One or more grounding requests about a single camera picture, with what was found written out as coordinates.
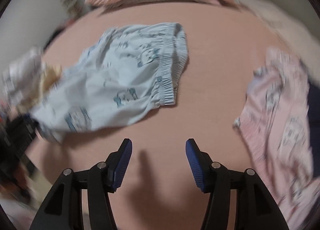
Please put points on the pink cartoon pajama garment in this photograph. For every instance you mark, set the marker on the pink cartoon pajama garment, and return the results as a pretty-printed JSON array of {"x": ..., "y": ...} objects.
[{"x": 274, "y": 125}]

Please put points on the black bag on floor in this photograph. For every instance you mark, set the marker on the black bag on floor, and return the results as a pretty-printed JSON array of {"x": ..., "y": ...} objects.
[{"x": 17, "y": 136}]

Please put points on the navy white striped garment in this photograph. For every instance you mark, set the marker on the navy white striped garment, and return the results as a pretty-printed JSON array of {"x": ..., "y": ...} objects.
[{"x": 313, "y": 112}]

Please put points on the white and yellow garment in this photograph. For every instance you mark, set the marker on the white and yellow garment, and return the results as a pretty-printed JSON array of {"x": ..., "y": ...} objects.
[{"x": 28, "y": 79}]

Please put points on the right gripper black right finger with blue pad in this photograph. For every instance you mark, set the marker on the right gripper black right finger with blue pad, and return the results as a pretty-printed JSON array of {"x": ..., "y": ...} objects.
[{"x": 214, "y": 179}]

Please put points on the light blue cartoon pajama pants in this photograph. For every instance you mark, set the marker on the light blue cartoon pajama pants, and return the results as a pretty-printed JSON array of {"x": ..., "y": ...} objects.
[{"x": 116, "y": 82}]

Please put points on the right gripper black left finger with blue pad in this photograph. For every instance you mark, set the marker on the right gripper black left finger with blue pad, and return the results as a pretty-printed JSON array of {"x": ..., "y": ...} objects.
[{"x": 105, "y": 178}]

